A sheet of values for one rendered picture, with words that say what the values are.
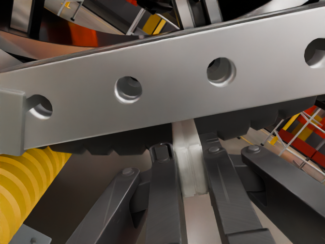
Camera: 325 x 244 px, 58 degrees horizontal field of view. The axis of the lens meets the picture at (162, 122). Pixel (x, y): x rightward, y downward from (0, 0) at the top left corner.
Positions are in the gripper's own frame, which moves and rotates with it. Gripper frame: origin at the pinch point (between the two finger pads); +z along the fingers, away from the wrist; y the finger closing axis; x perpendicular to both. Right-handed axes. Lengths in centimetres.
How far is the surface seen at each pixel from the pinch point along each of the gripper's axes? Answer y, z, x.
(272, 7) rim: 7.6, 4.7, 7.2
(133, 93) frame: -2.7, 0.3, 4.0
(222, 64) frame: 3.0, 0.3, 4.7
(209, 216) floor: 4, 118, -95
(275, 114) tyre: 7.2, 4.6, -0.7
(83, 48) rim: -6.2, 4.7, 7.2
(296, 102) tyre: 8.9, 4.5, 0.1
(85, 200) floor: -42, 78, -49
